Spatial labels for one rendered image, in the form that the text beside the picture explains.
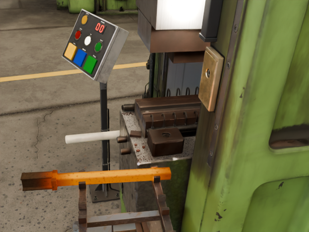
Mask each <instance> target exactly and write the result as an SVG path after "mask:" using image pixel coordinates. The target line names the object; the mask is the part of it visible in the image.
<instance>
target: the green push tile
mask: <svg viewBox="0 0 309 232"><path fill-rule="evenodd" d="M97 61H98V60H96V59H95V58H93V57H92V56H90V55H89V56H88V58H87V60H86V63H85V65H84V67H83V69H84V70H85V71H87V72H88V73H90V74H92V73H93V70H94V68H95V66H96V64H97Z"/></svg>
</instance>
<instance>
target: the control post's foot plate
mask: <svg viewBox="0 0 309 232"><path fill-rule="evenodd" d="M110 184H111V188H113V189H117V190H120V186H119V183H110ZM89 188H90V195H91V199H92V203H100V202H109V201H115V200H120V192H119V191H115V190H112V189H110V187H109V183H108V188H109V190H108V191H107V183H105V184H104V191H103V184H90V185H89Z"/></svg>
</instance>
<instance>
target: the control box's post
mask: <svg viewBox="0 0 309 232"><path fill-rule="evenodd" d="M100 105H101V129H102V130H105V129H108V124H107V82H106V84H104V83H101V82H100ZM102 163H103V164H108V140H102ZM102 171H108V165H103V166H102ZM108 190H109V188H108V183H107V191H108ZM103 191H104V184H103Z"/></svg>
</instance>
